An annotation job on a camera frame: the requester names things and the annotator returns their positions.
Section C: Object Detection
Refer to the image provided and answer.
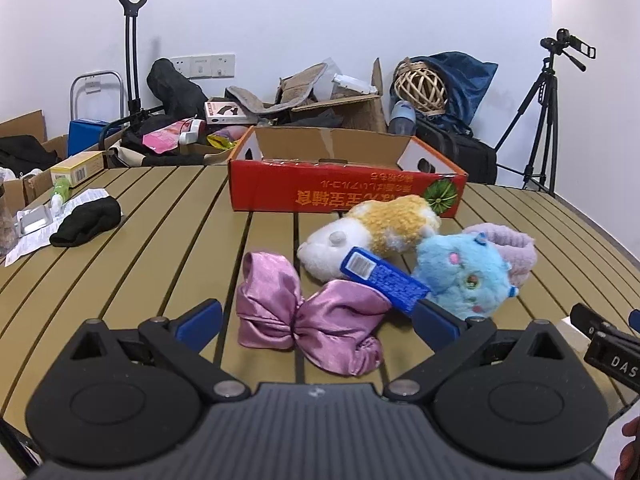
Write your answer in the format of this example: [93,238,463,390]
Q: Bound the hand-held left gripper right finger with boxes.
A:
[382,300,571,404]

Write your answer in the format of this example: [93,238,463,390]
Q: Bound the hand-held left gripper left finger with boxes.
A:
[70,298,251,404]

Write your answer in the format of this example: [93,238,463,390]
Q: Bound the blue tissue pack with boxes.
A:
[339,246,432,317]

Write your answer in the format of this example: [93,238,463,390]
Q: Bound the person's right hand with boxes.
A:
[615,415,640,480]

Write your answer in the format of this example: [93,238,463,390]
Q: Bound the blue plush toy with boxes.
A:
[411,232,517,321]

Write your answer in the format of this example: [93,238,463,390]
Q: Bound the pink satin bow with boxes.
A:
[235,252,393,377]

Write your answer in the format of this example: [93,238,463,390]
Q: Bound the yellow white plush toy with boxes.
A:
[297,195,442,282]

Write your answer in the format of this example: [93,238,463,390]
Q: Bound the black sock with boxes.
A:
[49,196,124,249]

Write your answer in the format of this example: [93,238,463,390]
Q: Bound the red cardboard box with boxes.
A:
[228,125,469,219]

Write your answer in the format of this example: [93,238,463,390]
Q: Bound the beige cloth bag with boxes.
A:
[107,137,152,169]

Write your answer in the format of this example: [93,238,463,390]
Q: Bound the white paper sheet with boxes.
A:
[4,187,110,267]

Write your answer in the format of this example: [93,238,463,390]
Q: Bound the pink package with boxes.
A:
[142,122,189,154]

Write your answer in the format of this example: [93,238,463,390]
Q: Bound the white bottle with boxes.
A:
[178,118,206,145]

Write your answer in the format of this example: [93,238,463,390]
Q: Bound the green white tube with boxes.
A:
[49,177,72,211]

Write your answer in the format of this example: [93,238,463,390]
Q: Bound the silver blister pack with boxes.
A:
[16,207,55,236]

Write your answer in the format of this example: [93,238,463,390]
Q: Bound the yellow carton box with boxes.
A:
[49,151,106,187]

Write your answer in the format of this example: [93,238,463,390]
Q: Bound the small printed white box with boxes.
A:
[203,100,259,125]

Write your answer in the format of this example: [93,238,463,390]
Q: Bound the blue water bottle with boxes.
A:
[388,99,417,136]

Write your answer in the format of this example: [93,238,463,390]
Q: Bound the open cardboard box with clothes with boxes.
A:
[0,109,69,212]

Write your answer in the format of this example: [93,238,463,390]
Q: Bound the blue plastic box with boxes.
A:
[67,118,109,157]

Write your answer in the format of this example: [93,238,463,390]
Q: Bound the clear snack jar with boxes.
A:
[0,179,19,261]

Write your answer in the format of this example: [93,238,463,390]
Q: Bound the brown cardboard box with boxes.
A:
[274,57,389,134]

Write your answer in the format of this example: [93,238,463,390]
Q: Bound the beige fleece slipper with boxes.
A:
[224,85,282,114]
[277,62,329,107]

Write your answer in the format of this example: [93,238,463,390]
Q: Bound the black cloth bag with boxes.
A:
[146,58,209,119]

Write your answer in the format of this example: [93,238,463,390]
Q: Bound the wicker ball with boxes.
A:
[393,62,448,114]

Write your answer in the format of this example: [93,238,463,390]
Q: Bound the blue cloth bag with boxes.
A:
[404,51,500,134]

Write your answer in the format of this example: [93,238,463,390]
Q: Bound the black tripod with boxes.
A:
[494,56,559,197]

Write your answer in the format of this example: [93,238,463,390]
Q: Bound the black clothes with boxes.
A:
[0,134,59,174]

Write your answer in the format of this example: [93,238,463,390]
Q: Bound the white plastic container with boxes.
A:
[332,73,379,96]

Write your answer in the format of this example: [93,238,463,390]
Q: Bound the silver folding step stool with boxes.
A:
[68,70,126,136]

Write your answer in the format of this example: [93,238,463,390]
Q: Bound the black hand trolley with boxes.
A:
[99,0,166,151]

